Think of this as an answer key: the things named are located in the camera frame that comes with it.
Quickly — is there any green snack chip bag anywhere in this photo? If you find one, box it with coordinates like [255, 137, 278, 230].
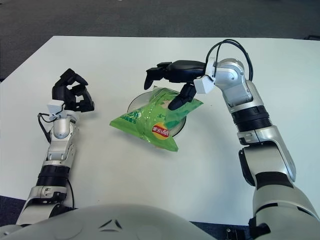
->
[109, 85, 204, 153]

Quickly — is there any white plate black rim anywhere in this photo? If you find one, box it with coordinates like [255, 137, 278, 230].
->
[126, 89, 187, 138]

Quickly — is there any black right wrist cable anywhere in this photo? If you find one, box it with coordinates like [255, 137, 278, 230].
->
[206, 38, 254, 82]

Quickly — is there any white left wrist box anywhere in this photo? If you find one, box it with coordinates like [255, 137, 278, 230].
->
[47, 99, 67, 121]

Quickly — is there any grey robot torso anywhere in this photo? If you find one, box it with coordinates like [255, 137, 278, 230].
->
[0, 203, 231, 240]

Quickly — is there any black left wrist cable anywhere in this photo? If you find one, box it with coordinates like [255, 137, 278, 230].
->
[37, 112, 52, 143]

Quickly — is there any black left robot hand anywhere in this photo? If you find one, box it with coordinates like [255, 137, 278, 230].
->
[51, 67, 95, 113]

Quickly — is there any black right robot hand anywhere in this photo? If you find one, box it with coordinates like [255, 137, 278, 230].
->
[143, 59, 208, 111]

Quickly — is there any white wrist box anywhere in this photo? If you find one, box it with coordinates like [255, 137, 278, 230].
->
[47, 99, 67, 121]
[193, 56, 221, 95]

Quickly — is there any black left elbow cable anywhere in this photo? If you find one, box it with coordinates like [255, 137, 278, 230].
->
[66, 179, 76, 210]

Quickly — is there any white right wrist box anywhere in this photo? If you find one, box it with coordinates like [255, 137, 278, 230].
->
[193, 56, 221, 95]

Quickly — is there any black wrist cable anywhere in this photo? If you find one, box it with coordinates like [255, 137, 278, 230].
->
[37, 112, 52, 143]
[206, 38, 254, 82]

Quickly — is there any black metal bracket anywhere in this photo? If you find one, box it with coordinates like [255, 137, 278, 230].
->
[226, 227, 238, 240]

